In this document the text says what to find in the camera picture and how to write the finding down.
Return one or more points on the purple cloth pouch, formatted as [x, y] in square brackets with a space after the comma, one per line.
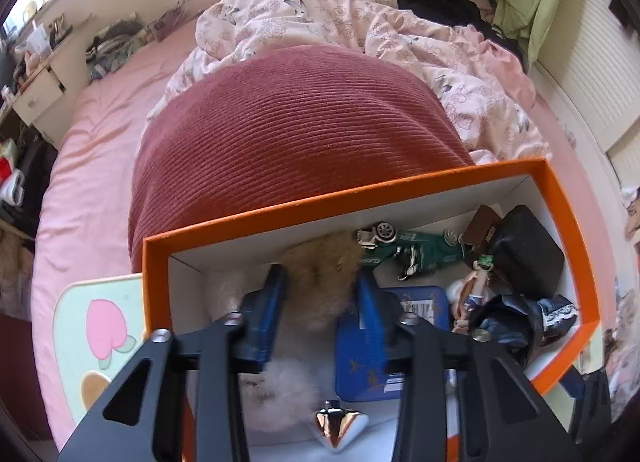
[170, 17]

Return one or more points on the white louvered wardrobe door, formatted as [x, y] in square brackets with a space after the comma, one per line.
[590, 67]

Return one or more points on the brown card box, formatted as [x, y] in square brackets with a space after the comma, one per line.
[482, 224]

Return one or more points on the white fluffy pompom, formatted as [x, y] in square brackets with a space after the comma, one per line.
[295, 392]

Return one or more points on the white nightstand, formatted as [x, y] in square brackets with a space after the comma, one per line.
[40, 97]

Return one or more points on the floral white quilt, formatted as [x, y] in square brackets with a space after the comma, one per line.
[325, 12]

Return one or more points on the grey patterned cloth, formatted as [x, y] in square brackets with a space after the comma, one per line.
[110, 55]

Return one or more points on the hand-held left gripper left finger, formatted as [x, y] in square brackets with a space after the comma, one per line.
[270, 312]

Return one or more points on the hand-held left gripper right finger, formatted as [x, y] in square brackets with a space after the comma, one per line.
[369, 322]

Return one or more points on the blue metal tin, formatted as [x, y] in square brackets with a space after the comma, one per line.
[360, 382]

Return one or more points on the green toy car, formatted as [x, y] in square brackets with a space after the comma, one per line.
[425, 244]

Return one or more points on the orange cardboard box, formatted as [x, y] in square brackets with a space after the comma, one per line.
[156, 292]

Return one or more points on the black leather pouch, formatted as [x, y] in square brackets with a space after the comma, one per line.
[525, 252]

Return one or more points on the small anime figurine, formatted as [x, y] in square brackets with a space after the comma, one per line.
[475, 282]

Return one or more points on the silver heart-shaped ornament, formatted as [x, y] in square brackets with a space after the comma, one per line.
[340, 427]

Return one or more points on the pale green printed desktop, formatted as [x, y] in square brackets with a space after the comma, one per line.
[70, 322]

